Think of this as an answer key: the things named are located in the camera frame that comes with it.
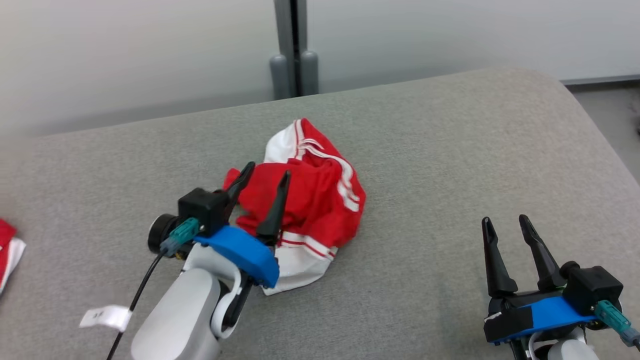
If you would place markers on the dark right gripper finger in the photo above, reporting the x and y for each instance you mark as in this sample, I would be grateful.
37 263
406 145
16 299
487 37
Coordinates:
495 265
542 260

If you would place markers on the grey partition post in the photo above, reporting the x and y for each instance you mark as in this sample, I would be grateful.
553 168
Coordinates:
287 30

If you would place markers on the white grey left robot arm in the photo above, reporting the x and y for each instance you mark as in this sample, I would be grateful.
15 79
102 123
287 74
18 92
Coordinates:
175 320

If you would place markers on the teal right camera connector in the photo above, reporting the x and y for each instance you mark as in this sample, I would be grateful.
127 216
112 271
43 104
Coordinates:
612 315

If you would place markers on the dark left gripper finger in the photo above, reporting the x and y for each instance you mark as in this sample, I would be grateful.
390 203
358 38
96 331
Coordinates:
276 212
244 179

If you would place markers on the teal left camera connector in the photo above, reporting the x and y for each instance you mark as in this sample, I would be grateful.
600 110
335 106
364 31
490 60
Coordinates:
182 232

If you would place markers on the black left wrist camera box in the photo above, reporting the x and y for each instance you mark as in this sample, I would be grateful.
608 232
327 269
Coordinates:
205 210

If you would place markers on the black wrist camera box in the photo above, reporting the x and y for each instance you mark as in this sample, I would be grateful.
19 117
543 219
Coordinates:
592 287
205 210

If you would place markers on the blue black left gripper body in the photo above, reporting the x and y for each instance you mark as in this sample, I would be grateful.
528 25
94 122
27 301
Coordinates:
245 255

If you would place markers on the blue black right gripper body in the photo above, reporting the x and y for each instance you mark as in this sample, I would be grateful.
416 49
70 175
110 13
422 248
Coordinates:
545 315

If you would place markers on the teal camera connector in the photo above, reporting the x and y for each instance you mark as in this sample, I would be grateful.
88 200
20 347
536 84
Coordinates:
612 315
182 232

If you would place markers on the red and white garment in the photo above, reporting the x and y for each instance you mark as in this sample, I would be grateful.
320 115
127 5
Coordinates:
6 245

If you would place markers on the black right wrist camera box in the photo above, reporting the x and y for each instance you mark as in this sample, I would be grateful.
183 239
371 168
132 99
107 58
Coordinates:
592 287

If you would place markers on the red white basketball jersey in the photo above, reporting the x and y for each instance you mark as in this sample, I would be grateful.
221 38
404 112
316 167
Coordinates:
320 195

